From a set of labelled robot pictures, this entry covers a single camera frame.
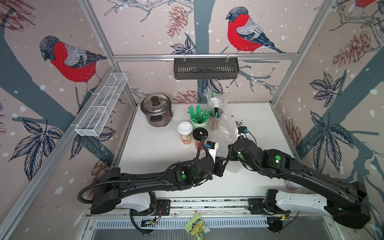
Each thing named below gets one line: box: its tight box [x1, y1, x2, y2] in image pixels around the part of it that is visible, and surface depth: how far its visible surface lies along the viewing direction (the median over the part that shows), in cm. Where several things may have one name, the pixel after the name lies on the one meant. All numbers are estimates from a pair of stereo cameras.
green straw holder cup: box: [189, 115, 208, 130], surface depth 92 cm
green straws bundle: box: [187, 104, 212, 124], surface depth 95 cm
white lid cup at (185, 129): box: [177, 121, 193, 145], surface depth 87 cm
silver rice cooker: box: [140, 93, 174, 127], surface depth 98 cm
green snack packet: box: [184, 212, 212, 240], surface depth 69 cm
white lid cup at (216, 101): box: [210, 97, 221, 108], surface depth 100 cm
